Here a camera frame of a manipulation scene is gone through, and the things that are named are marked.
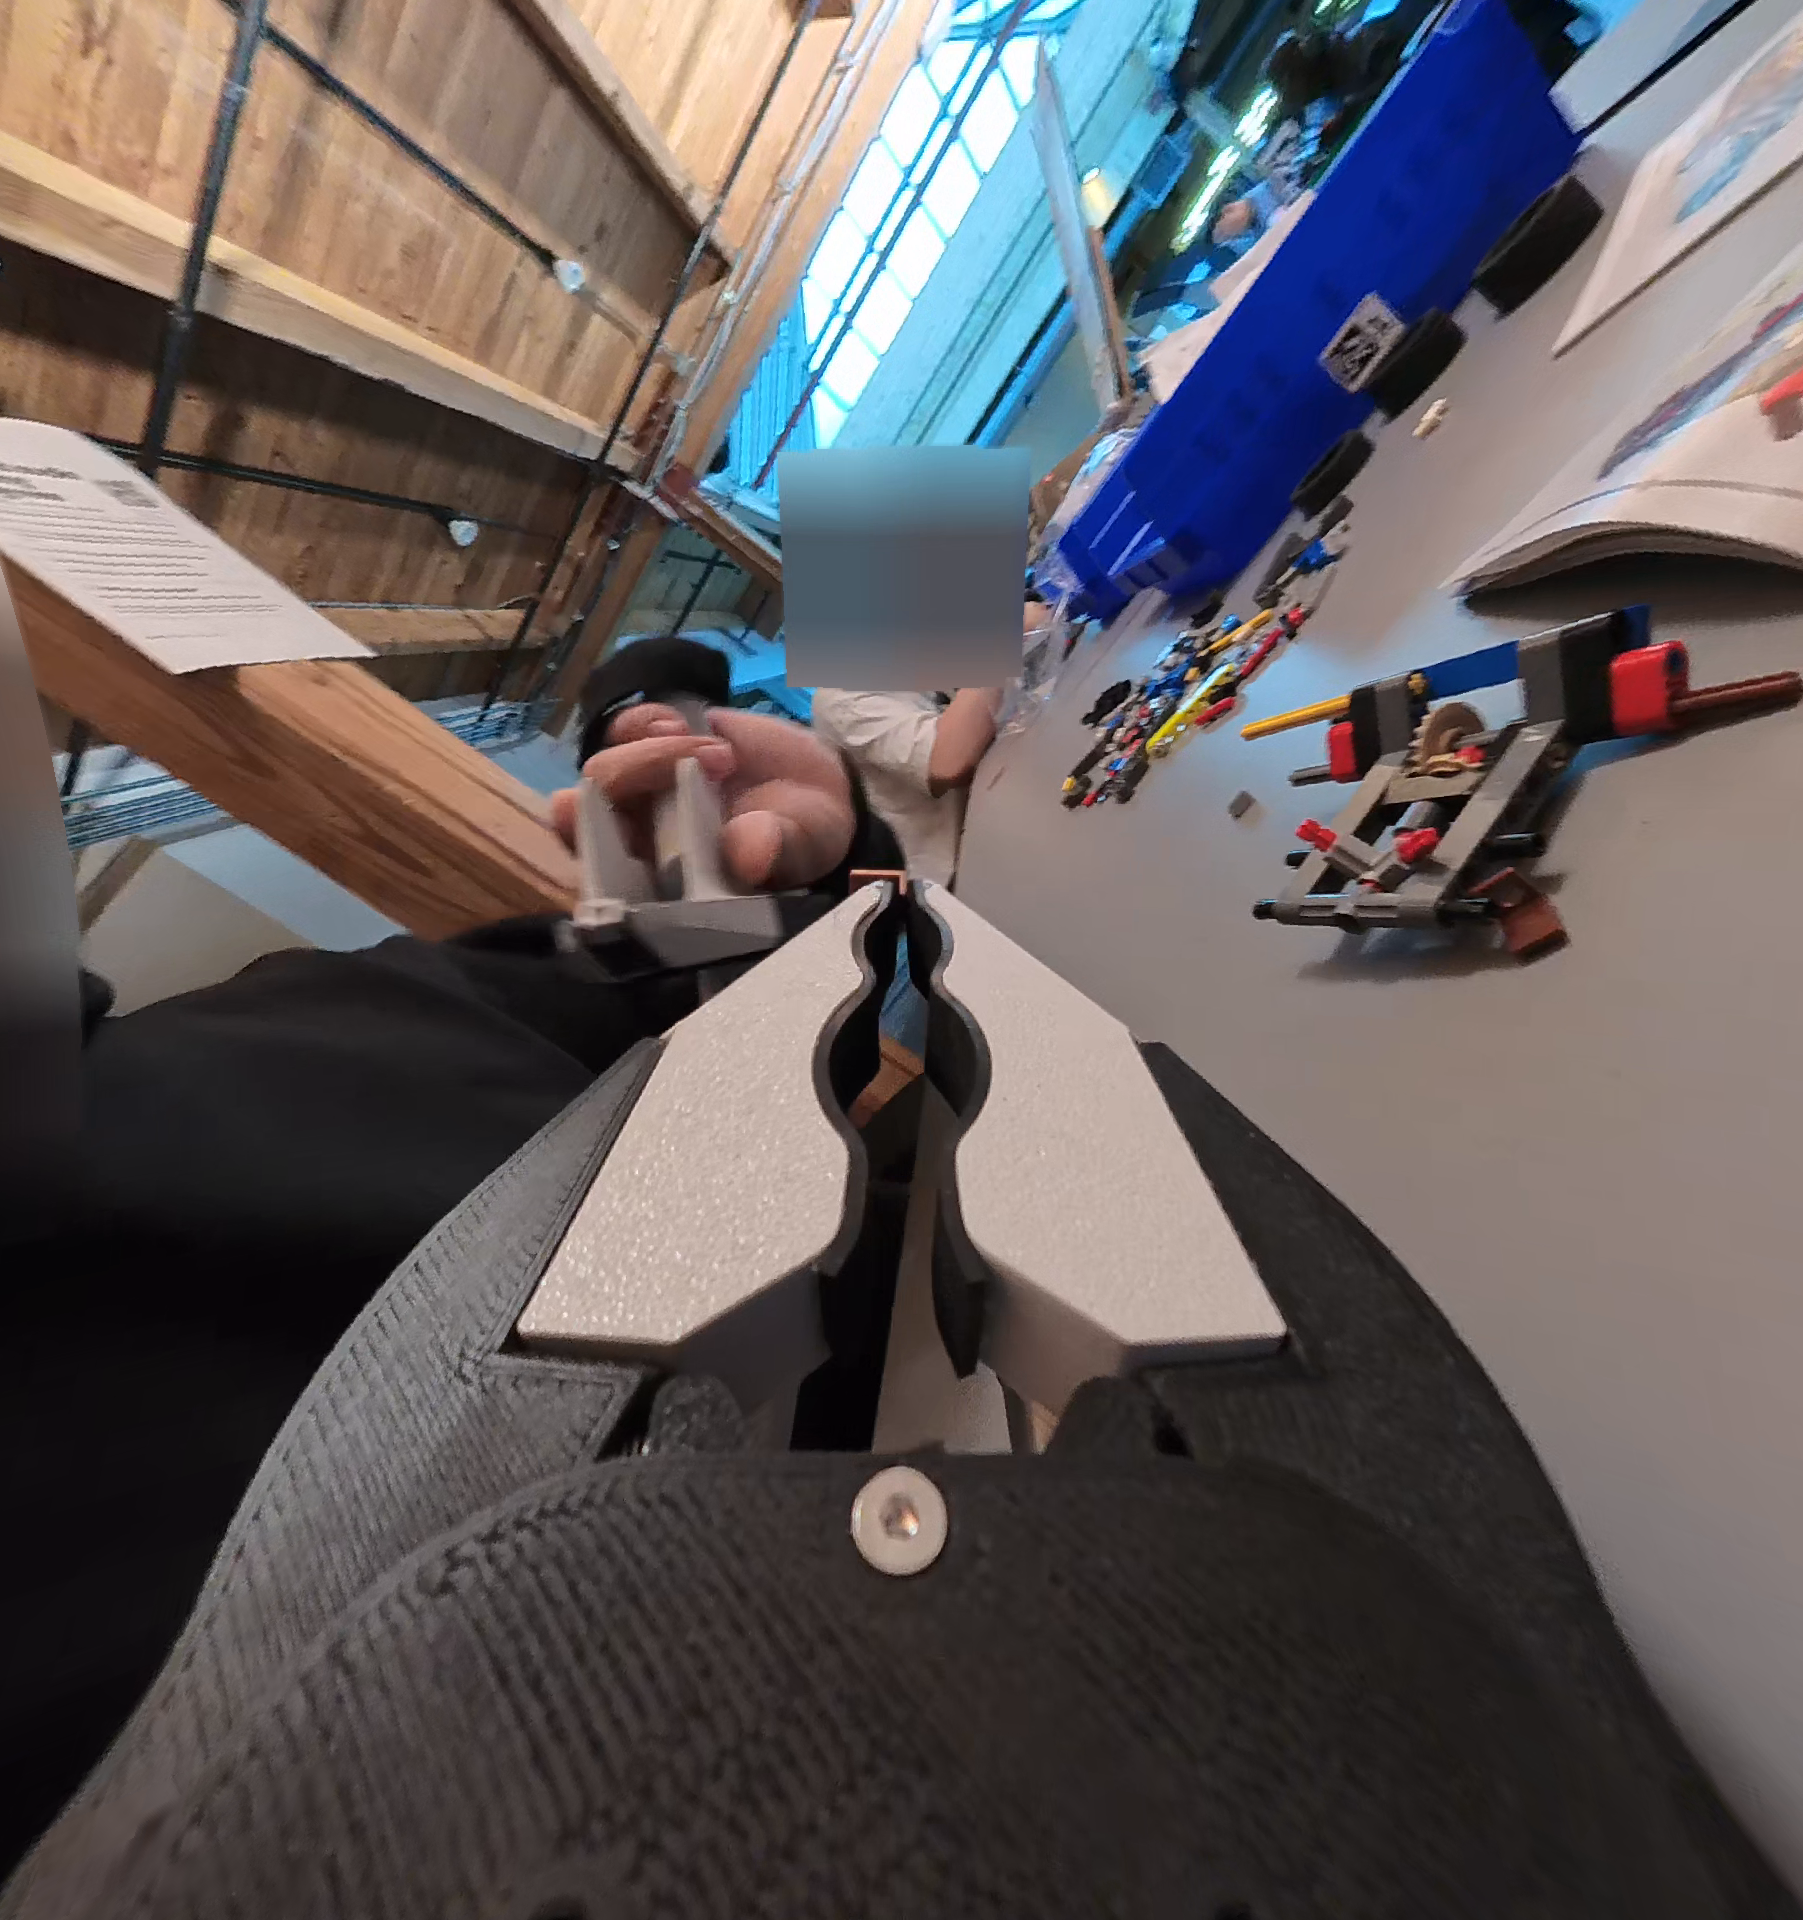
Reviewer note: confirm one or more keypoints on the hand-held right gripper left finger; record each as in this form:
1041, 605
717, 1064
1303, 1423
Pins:
690, 1184

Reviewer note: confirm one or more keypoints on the lego chassis assembly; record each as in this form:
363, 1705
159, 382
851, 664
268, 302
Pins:
1457, 794

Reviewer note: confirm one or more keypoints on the loose printed sheet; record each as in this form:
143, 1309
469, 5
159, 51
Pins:
1712, 150

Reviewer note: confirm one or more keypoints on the pile of lego pieces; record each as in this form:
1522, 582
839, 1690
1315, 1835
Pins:
1172, 705

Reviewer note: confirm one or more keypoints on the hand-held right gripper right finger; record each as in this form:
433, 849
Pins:
1103, 1184

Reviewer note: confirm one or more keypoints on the person's left hand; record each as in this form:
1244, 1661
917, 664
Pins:
788, 794

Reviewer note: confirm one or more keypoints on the clear plastic bag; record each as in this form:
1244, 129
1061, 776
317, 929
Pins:
1048, 622

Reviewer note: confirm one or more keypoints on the blue storage bin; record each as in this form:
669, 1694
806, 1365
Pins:
1262, 434

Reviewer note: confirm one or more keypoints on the leaning display board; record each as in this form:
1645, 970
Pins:
1081, 255

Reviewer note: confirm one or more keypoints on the open instruction booklet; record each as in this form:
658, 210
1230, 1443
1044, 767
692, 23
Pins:
1667, 510

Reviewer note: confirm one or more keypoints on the black lego tyre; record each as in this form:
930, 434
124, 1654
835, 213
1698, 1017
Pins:
1540, 239
1337, 472
1420, 359

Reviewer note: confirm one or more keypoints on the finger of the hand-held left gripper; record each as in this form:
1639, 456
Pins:
690, 933

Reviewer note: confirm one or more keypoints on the thick wooden board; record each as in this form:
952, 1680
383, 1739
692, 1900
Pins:
317, 766

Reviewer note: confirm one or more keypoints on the printed paper sheet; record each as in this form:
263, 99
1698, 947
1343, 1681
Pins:
135, 541

